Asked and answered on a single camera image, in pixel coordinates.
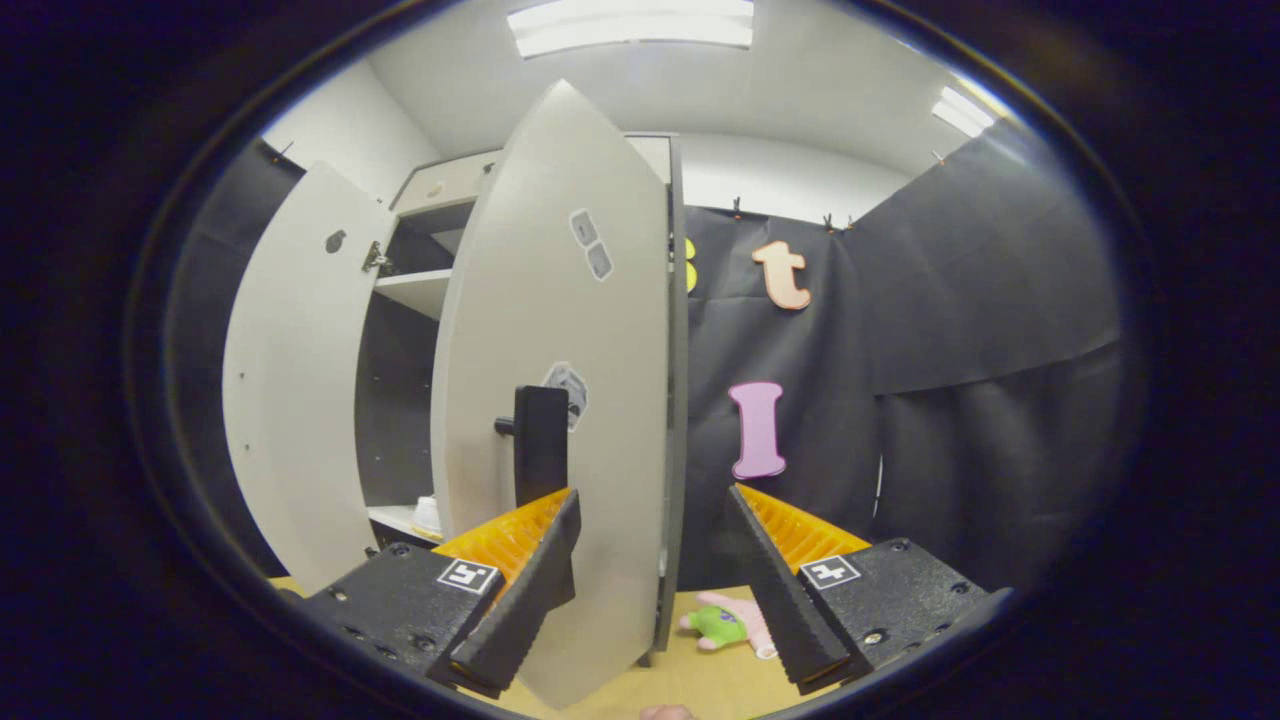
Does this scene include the grey shoe cabinet door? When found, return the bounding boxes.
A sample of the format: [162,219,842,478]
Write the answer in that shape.
[222,162,396,593]
[432,80,673,709]

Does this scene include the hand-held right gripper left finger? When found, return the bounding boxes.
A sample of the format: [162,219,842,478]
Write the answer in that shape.
[298,487,584,698]

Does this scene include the black cabinet door handle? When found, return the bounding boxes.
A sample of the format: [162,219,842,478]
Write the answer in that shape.
[494,385,578,611]

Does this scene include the pink and green plush toy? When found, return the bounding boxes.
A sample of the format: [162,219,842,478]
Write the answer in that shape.
[680,591,779,661]

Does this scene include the small ceiling light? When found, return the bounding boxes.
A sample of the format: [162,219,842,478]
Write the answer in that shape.
[932,85,996,138]

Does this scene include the grey shoe cabinet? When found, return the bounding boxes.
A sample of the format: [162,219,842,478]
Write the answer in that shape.
[355,133,691,666]

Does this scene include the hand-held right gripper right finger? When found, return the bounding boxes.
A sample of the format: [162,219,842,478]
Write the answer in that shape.
[726,484,1012,697]

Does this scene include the long ceiling light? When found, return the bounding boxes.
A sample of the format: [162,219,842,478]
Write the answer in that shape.
[507,0,753,58]

